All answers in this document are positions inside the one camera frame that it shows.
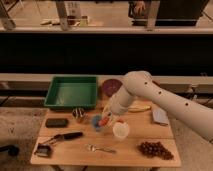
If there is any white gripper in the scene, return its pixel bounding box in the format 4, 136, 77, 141
102, 105, 117, 127

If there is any red orange pepper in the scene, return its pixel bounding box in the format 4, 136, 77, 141
98, 117, 109, 127

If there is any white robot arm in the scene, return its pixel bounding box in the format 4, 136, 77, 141
102, 71, 213, 144

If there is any white plastic cup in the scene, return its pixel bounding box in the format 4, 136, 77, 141
113, 122, 130, 141

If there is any dark red plate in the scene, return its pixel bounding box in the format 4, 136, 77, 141
101, 79, 122, 97

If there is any yellow banana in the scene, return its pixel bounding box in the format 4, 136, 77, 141
128, 105, 151, 113

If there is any metal fork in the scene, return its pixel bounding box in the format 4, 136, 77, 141
86, 144, 116, 154

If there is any wooden table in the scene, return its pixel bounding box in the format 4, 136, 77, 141
30, 78, 182, 168

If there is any green plastic tray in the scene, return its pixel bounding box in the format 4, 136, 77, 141
44, 76, 98, 110

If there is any grey blue cloth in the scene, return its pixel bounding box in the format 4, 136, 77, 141
152, 108, 169, 125

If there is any bunch of dark grapes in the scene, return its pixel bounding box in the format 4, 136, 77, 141
138, 141, 174, 160

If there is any black rectangular case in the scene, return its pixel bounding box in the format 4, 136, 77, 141
45, 118, 68, 128

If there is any black object on floor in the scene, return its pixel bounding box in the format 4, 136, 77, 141
0, 145, 19, 156

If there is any black handled knife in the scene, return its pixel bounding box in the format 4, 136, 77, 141
42, 132, 83, 144

